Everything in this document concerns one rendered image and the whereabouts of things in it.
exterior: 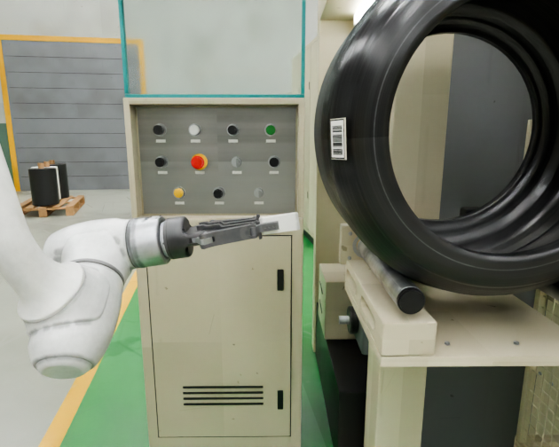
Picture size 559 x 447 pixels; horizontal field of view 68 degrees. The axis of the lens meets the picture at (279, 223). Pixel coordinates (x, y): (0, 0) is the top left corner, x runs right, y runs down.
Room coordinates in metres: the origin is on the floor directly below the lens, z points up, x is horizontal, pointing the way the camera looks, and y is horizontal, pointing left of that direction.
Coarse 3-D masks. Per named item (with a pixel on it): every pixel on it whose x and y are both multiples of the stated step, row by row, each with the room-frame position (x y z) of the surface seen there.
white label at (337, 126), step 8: (336, 120) 0.63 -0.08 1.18; (344, 120) 0.61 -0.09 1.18; (336, 128) 0.63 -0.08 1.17; (344, 128) 0.61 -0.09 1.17; (336, 136) 0.63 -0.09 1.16; (344, 136) 0.61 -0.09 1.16; (336, 144) 0.63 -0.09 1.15; (344, 144) 0.61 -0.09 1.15; (336, 152) 0.63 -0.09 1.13; (344, 152) 0.61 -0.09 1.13
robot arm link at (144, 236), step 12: (156, 216) 0.73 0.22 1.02; (132, 228) 0.69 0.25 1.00; (144, 228) 0.69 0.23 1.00; (156, 228) 0.69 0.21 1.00; (132, 240) 0.68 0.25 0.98; (144, 240) 0.68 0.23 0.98; (156, 240) 0.68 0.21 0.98; (132, 252) 0.68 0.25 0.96; (144, 252) 0.68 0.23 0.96; (156, 252) 0.68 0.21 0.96; (144, 264) 0.69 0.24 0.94; (156, 264) 0.70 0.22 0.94
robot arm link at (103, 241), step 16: (80, 224) 0.71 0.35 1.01; (96, 224) 0.70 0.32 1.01; (112, 224) 0.70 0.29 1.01; (48, 240) 0.70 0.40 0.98; (64, 240) 0.68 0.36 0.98; (80, 240) 0.67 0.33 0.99; (96, 240) 0.67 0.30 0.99; (112, 240) 0.67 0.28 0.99; (64, 256) 0.66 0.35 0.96; (80, 256) 0.64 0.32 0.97; (96, 256) 0.64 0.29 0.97; (112, 256) 0.66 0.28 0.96; (128, 256) 0.68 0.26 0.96; (128, 272) 0.69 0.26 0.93
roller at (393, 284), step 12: (360, 240) 0.95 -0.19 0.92; (360, 252) 0.91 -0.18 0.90; (372, 264) 0.80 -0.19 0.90; (384, 264) 0.75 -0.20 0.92; (384, 276) 0.71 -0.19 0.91; (396, 276) 0.68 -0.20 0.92; (396, 288) 0.64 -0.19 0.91; (408, 288) 0.62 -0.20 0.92; (396, 300) 0.63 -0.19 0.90; (408, 300) 0.62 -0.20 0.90; (420, 300) 0.62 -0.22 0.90; (408, 312) 0.62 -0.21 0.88
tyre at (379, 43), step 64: (384, 0) 0.65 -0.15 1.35; (448, 0) 0.61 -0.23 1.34; (512, 0) 0.85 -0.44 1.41; (384, 64) 0.61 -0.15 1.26; (320, 128) 0.71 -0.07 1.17; (384, 128) 0.61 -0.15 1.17; (384, 192) 0.61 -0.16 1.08; (512, 192) 0.88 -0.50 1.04; (384, 256) 0.65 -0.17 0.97; (448, 256) 0.61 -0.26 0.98; (512, 256) 0.62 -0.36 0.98
